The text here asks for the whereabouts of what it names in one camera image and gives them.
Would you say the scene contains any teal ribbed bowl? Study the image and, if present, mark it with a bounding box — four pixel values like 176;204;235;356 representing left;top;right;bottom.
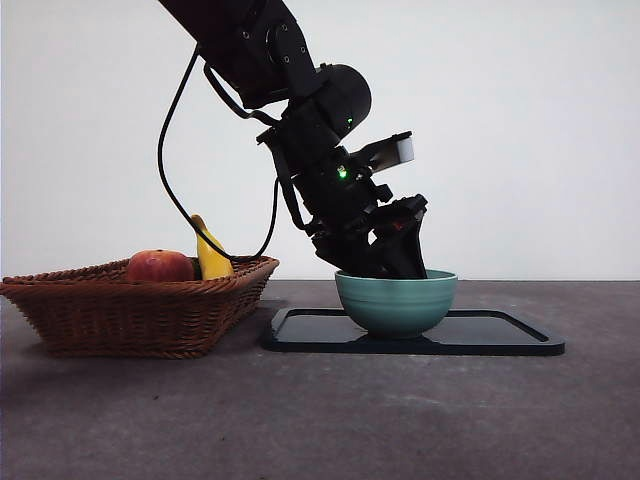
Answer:
333;268;459;340

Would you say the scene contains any black rectangular tray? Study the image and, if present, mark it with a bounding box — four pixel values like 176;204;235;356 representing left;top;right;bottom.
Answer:
261;307;566;357

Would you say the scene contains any yellow banana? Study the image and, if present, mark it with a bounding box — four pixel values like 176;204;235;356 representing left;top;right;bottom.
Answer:
190;214;235;281

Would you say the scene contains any red yellow apple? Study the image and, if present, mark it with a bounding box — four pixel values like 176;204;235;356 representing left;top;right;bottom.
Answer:
124;248;196;283

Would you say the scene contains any brown wicker basket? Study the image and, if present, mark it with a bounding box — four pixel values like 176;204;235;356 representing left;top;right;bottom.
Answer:
0;255;280;359

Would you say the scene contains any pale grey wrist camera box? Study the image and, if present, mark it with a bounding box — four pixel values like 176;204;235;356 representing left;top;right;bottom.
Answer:
357;130;416;174

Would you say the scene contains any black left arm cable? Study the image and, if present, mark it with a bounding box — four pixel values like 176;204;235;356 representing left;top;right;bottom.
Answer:
157;42;281;261

